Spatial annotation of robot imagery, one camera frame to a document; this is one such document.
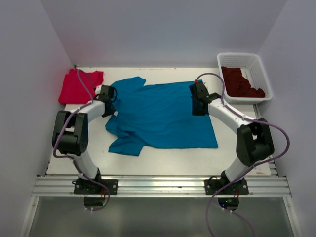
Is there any blue t shirt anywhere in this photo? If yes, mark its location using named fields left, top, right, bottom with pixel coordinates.
left=105, top=77, right=218, bottom=156

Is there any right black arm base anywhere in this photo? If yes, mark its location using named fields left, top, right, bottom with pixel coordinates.
left=204, top=172, right=249, bottom=211

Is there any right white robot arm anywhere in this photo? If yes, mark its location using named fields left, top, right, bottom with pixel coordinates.
left=189, top=82, right=275, bottom=194

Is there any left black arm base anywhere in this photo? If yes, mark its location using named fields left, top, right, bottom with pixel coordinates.
left=72, top=174, right=119, bottom=211

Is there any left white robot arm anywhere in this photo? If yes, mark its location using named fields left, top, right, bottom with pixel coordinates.
left=52, top=85, right=118, bottom=194

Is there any folded red t shirt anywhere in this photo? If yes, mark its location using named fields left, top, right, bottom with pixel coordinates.
left=58, top=69, right=104, bottom=104

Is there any dark red t shirt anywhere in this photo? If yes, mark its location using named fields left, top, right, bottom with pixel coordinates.
left=221, top=67, right=265, bottom=98

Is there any white plastic basket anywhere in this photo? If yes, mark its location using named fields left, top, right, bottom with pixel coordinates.
left=217, top=52, right=273, bottom=105

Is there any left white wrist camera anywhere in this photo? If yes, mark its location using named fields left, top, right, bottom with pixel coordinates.
left=95, top=85, right=102, bottom=95

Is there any aluminium mounting rail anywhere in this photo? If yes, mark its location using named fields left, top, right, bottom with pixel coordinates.
left=32, top=175, right=291, bottom=198

